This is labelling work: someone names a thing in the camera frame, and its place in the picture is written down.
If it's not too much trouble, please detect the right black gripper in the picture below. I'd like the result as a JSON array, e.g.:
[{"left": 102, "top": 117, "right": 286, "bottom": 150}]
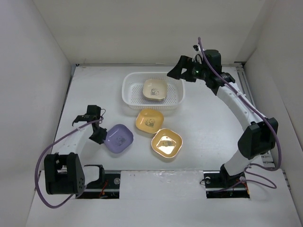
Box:
[{"left": 167, "top": 55, "right": 210, "bottom": 82}]

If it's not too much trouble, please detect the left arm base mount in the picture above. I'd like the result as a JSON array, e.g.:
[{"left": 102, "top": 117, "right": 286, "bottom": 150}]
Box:
[{"left": 79, "top": 173, "right": 120, "bottom": 200}]

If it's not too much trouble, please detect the cream plate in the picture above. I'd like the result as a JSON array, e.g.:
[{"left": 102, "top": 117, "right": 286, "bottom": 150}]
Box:
[{"left": 143, "top": 79, "right": 168, "bottom": 101}]

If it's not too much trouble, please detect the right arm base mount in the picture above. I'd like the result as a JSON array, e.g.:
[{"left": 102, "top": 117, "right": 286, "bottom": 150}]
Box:
[{"left": 200, "top": 171, "right": 250, "bottom": 199}]

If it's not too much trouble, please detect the purple plate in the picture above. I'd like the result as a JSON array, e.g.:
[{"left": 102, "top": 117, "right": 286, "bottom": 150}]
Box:
[{"left": 104, "top": 124, "right": 134, "bottom": 154}]

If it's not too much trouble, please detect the white perforated plastic basket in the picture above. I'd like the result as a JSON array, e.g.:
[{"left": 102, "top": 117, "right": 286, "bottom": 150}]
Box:
[{"left": 122, "top": 72, "right": 185, "bottom": 111}]

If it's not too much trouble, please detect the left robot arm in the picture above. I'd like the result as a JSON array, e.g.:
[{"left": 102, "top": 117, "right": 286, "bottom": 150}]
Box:
[{"left": 44, "top": 105, "right": 107, "bottom": 195}]

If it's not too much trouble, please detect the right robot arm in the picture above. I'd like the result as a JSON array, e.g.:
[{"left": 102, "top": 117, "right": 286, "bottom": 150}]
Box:
[{"left": 167, "top": 45, "right": 278, "bottom": 188}]

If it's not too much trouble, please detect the yellow plate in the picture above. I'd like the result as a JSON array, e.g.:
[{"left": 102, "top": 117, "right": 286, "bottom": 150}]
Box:
[
  {"left": 151, "top": 128, "right": 183, "bottom": 158},
  {"left": 135, "top": 108, "right": 164, "bottom": 134}
]

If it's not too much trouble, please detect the right aluminium rail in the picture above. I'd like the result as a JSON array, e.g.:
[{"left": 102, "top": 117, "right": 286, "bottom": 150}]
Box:
[{"left": 234, "top": 62, "right": 255, "bottom": 106}]

